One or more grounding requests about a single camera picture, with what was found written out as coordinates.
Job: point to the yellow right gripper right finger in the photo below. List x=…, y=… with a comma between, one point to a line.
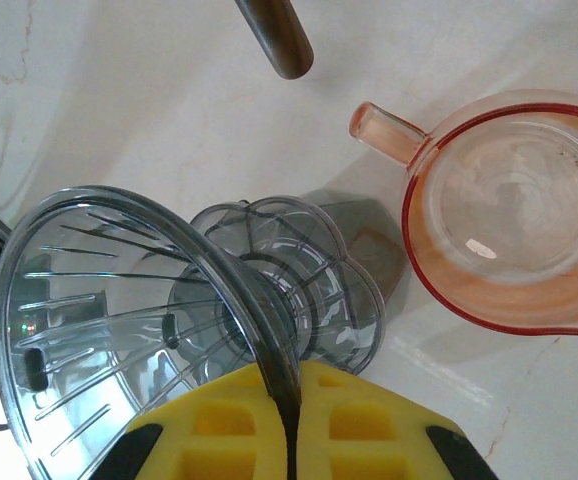
x=369, y=440

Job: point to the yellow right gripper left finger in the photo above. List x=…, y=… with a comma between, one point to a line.
x=209, y=440

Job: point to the grey transparent coffee dripper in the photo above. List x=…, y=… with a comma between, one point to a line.
x=119, y=300

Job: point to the orange transparent pitcher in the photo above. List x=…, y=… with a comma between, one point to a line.
x=509, y=300

